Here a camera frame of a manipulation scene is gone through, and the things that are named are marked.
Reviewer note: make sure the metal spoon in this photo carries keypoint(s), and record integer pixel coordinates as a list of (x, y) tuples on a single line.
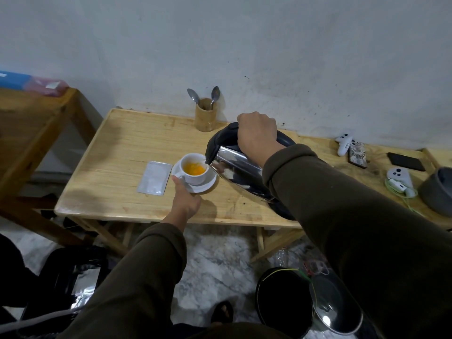
[(214, 93), (193, 95)]

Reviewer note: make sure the bamboo spoon holder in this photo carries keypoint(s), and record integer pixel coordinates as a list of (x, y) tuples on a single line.
[(204, 118)]

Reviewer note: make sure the black smartphone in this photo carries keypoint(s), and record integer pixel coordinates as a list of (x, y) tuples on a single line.
[(406, 161)]

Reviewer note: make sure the person's left forearm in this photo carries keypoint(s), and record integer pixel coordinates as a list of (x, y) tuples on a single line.
[(141, 278)]

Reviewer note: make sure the white cup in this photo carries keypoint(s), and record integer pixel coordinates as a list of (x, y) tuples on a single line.
[(187, 177)]

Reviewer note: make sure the silver foil bag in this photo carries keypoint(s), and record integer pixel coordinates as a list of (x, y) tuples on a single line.
[(84, 287)]

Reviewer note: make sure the person's right forearm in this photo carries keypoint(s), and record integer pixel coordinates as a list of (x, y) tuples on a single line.
[(353, 236)]

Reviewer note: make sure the black cooking pot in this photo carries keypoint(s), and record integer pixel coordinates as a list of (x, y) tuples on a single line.
[(282, 303)]

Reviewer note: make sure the grey bowl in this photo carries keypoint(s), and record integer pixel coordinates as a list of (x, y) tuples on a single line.
[(438, 190)]

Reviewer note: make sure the black sandal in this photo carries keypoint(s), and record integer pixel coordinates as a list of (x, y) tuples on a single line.
[(222, 312)]

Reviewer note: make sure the small white adapter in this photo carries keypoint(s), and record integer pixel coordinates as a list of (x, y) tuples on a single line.
[(397, 185)]

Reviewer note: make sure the white handheld controller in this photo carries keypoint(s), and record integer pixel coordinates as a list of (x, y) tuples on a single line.
[(400, 174), (344, 144)]

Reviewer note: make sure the glass pot lid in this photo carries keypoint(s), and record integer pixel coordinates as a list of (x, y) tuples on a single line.
[(333, 307)]

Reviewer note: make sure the silver foil sachet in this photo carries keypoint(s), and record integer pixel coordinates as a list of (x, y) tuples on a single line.
[(154, 178)]

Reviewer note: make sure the person's right hand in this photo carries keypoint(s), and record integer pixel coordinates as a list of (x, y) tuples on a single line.
[(257, 137)]

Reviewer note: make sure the blue box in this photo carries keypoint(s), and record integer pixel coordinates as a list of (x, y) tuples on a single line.
[(14, 80)]

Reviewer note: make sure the white saucer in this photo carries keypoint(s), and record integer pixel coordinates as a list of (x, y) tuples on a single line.
[(206, 184)]

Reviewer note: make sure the light wooden folding table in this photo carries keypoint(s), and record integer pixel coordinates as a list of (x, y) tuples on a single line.
[(120, 148)]

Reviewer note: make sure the person's left hand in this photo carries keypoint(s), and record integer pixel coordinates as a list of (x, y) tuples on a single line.
[(185, 204)]

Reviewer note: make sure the patterned phone case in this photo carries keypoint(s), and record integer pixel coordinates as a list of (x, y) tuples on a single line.
[(357, 155)]

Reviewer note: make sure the pink plastic box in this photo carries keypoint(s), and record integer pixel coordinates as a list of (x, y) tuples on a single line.
[(46, 86)]

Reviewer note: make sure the orange drink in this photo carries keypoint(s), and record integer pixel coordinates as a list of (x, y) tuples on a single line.
[(194, 169)]

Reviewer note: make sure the person's right fingers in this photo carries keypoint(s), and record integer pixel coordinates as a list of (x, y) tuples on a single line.
[(256, 119)]

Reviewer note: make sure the black bag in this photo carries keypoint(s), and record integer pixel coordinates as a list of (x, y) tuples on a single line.
[(53, 278)]

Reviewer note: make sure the person's left thumb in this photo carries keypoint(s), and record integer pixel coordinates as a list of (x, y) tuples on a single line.
[(178, 183)]

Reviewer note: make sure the dark wooden table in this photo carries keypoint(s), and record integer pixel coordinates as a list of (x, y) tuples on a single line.
[(28, 127)]

